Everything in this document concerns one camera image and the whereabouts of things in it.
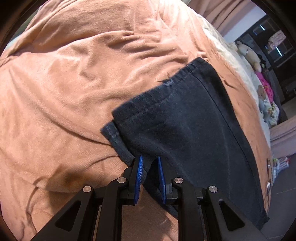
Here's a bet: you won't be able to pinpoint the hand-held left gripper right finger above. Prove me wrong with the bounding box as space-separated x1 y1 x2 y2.
157 156 270 241

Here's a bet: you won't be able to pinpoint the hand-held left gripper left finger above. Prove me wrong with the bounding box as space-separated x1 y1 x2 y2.
30 155 144 241

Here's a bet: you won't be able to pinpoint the dark denim pants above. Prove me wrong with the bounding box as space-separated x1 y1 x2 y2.
100 57 270 230

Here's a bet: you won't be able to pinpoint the orange blanket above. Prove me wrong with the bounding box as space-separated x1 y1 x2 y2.
0 0 272 241

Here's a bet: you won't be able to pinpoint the pink curtain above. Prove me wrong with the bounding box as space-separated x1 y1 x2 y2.
187 0 259 35
270 118 296 160

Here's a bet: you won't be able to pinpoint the white patterned cloth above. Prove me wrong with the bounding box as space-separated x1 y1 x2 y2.
264 100 280 127

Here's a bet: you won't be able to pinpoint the brown teddy bear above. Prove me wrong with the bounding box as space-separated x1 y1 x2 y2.
258 85 269 114

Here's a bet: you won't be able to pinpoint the pink cloth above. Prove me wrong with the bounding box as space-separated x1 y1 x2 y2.
255 72 274 100

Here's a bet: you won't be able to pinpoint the cream stuffed toy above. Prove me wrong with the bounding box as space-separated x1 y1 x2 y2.
236 40 262 71

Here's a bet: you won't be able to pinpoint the black stuffed toy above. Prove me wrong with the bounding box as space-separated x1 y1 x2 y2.
258 54 270 72

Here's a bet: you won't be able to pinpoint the dark window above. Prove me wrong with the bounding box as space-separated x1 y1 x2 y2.
240 14 296 102

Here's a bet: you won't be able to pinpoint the floral hanging garment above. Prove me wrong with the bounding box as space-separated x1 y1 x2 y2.
268 31 286 50

